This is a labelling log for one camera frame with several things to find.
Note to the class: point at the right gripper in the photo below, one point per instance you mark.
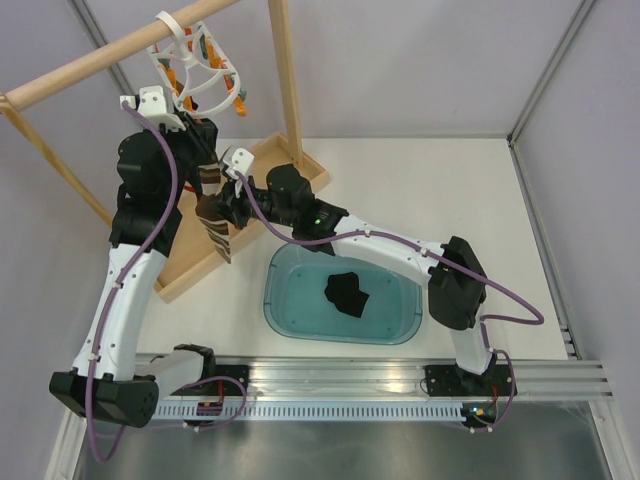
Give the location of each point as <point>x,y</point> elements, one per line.
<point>231,204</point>

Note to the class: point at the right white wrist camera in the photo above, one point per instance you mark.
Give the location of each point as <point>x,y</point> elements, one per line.
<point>235,162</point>

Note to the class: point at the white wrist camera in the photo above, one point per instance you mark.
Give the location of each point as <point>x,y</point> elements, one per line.
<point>235,162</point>
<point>154,104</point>

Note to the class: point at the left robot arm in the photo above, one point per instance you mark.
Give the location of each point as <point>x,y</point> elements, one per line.
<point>103,382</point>

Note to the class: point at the yellow-orange clothes peg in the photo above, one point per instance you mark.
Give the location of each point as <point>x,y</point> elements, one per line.
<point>240,106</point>

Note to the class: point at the teal plastic basin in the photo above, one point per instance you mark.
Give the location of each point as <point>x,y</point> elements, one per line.
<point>314,296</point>

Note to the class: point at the brown striped sock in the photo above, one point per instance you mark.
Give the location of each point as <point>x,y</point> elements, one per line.
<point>216,227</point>

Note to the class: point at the black sock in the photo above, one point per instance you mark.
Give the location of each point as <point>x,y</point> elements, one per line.
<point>344,292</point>

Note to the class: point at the white round clip hanger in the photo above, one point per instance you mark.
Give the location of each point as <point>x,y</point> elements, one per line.
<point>199,75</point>

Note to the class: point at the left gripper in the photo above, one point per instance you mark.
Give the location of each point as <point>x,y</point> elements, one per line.
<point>200,135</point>

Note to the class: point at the white slotted cable duct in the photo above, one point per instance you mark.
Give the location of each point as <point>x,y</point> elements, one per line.
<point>184,410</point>

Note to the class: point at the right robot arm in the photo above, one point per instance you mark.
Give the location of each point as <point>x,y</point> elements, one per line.
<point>450,272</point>

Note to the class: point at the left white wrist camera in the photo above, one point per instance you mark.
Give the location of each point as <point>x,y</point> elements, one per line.
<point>154,104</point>

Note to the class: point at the aluminium mounting rail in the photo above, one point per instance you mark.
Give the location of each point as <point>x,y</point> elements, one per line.
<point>332,378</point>

